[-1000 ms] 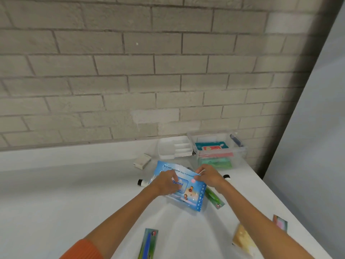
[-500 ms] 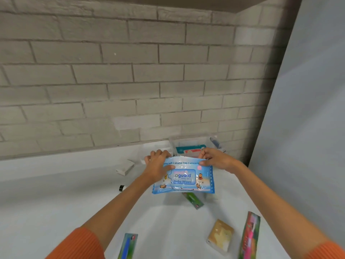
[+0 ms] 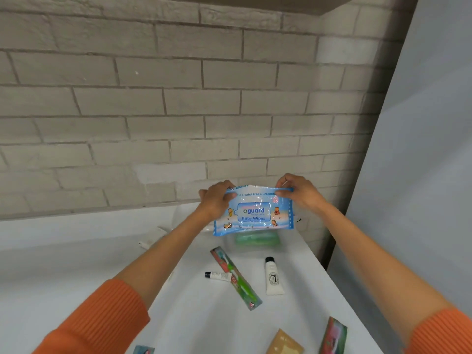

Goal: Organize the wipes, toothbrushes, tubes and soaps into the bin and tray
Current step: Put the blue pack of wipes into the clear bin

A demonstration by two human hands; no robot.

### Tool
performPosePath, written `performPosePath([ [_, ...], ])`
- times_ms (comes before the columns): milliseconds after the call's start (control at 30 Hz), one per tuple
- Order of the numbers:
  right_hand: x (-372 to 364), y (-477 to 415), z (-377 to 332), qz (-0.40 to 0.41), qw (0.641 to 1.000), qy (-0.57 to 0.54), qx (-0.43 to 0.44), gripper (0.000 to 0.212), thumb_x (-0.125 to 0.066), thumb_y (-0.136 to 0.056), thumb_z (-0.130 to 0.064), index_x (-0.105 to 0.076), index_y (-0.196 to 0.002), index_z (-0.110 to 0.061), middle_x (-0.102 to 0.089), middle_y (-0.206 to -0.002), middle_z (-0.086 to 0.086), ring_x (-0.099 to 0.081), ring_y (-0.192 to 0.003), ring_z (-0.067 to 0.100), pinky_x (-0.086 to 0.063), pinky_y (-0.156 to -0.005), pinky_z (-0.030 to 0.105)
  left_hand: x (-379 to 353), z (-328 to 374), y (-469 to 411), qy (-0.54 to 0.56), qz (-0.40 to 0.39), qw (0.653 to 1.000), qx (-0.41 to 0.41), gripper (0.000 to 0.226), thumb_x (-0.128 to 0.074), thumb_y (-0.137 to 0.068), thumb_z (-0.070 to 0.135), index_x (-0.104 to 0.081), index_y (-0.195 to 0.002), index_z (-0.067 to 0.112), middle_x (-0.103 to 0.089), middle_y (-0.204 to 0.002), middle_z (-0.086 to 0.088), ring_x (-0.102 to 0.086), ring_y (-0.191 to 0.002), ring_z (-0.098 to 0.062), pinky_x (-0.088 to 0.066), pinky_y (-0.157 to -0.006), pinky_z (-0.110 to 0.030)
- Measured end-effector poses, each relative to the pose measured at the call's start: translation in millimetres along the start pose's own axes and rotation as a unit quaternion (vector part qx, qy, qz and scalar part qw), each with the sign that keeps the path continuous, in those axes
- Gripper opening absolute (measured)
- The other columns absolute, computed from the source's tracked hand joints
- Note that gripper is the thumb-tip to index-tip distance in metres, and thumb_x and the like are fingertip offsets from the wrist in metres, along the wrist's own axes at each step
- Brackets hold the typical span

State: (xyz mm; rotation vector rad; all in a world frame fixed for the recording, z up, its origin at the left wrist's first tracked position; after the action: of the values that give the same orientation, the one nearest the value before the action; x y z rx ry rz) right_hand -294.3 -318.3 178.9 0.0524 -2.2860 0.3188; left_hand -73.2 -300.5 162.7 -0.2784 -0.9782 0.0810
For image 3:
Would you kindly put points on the person's left hand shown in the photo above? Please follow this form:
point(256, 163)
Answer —
point(213, 202)

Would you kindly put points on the person's right forearm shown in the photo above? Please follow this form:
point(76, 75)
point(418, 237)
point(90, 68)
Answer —
point(383, 276)

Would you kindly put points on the small blue packet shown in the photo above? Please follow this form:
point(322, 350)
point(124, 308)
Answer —
point(143, 350)

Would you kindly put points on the person's left forearm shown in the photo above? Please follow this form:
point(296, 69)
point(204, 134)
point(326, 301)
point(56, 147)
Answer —
point(121, 280)

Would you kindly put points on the red green packaged toothbrush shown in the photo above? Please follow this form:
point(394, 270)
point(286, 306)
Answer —
point(333, 337)

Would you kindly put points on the green soap box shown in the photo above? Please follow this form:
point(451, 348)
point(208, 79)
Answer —
point(257, 240)

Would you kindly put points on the blue baby wipes pack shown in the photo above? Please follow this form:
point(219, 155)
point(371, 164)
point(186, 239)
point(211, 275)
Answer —
point(254, 213)

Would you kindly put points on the person's left thumb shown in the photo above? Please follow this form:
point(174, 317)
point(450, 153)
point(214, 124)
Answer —
point(230, 196)

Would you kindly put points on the tan paper packet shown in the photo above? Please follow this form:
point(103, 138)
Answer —
point(284, 343)

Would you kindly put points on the small white tube black cap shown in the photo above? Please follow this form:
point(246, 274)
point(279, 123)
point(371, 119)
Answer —
point(218, 276)

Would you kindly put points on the large white tube black cap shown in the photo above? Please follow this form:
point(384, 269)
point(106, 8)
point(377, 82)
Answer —
point(273, 278)

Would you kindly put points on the person's right thumb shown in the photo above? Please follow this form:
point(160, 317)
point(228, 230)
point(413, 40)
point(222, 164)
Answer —
point(282, 193)

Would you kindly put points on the person's right hand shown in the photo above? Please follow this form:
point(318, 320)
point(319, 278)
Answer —
point(300, 197)

